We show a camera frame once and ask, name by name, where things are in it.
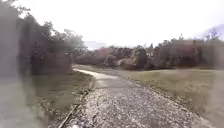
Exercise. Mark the grey gravel path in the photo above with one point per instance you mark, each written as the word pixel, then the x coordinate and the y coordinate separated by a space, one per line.
pixel 133 106

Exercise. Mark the tall dark trees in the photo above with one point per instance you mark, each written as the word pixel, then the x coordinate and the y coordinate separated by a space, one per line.
pixel 36 50

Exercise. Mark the distant row of trees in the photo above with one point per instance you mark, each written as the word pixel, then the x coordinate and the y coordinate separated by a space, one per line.
pixel 160 56

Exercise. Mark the pale path edging strip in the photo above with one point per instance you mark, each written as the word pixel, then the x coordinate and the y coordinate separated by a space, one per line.
pixel 75 110

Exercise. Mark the open grass field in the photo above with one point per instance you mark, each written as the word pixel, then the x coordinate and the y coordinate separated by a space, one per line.
pixel 180 83

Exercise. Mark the grass verge with leaves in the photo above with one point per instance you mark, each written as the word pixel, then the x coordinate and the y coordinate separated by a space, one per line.
pixel 53 93

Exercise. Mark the robot's own part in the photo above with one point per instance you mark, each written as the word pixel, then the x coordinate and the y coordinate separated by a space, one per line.
pixel 75 126

